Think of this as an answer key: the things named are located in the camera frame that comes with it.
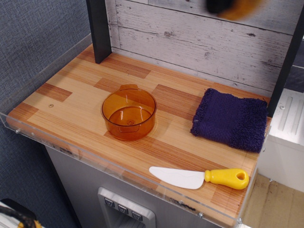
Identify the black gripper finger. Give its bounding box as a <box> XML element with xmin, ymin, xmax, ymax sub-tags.
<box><xmin>205</xmin><ymin>0</ymin><xmax>233</xmax><ymax>13</ymax></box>

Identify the plush yellow and purple food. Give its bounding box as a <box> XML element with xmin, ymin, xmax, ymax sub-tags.
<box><xmin>217</xmin><ymin>0</ymin><xmax>264</xmax><ymax>21</ymax></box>

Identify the orange transparent plastic bowl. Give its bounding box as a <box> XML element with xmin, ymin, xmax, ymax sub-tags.
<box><xmin>100</xmin><ymin>84</ymin><xmax>157</xmax><ymax>141</ymax></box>

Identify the dark purple folded towel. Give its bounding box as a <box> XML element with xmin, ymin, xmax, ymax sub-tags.
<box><xmin>190</xmin><ymin>88</ymin><xmax>268</xmax><ymax>153</ymax></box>

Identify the white ribbed box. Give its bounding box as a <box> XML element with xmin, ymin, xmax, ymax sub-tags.
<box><xmin>257</xmin><ymin>89</ymin><xmax>304</xmax><ymax>192</ymax></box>

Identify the grey toy fridge cabinet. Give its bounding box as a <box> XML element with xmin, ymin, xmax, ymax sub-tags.
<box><xmin>46</xmin><ymin>147</ymin><xmax>217</xmax><ymax>228</ymax></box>

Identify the silver dispenser button panel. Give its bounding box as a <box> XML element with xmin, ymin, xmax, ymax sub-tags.
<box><xmin>97</xmin><ymin>187</ymin><xmax>156</xmax><ymax>228</ymax></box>

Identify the clear acrylic table guard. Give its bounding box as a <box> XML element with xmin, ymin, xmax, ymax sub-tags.
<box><xmin>0</xmin><ymin>33</ymin><xmax>273</xmax><ymax>226</ymax></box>

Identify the black and yellow corner object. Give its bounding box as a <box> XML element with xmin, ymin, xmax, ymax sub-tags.
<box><xmin>0</xmin><ymin>199</ymin><xmax>43</xmax><ymax>228</ymax></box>

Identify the black vertical post right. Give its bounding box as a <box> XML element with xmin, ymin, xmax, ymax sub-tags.
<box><xmin>267</xmin><ymin>0</ymin><xmax>304</xmax><ymax>118</ymax></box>

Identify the black vertical post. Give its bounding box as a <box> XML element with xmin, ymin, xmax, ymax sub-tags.
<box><xmin>267</xmin><ymin>0</ymin><xmax>304</xmax><ymax>118</ymax></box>
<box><xmin>86</xmin><ymin>0</ymin><xmax>112</xmax><ymax>64</ymax></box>

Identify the black vertical post left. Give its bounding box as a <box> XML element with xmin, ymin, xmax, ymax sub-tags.
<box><xmin>86</xmin><ymin>0</ymin><xmax>112</xmax><ymax>64</ymax></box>

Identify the white knife with yellow handle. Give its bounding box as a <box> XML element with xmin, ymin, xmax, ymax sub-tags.
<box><xmin>149</xmin><ymin>166</ymin><xmax>249</xmax><ymax>190</ymax></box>

